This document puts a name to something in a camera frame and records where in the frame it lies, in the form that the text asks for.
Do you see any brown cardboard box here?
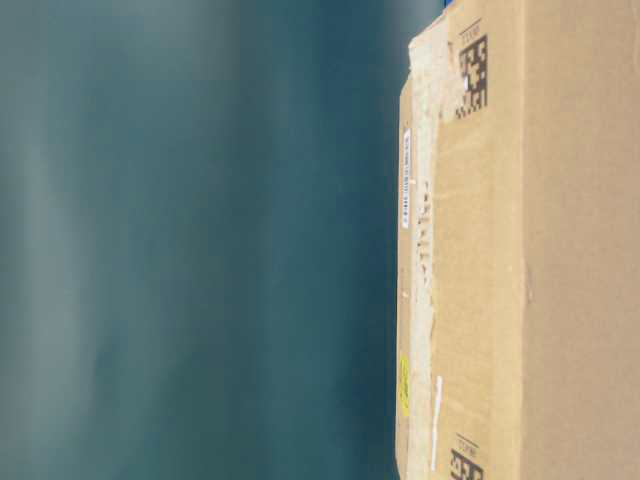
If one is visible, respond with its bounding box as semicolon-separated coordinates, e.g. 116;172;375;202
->
395;1;639;479

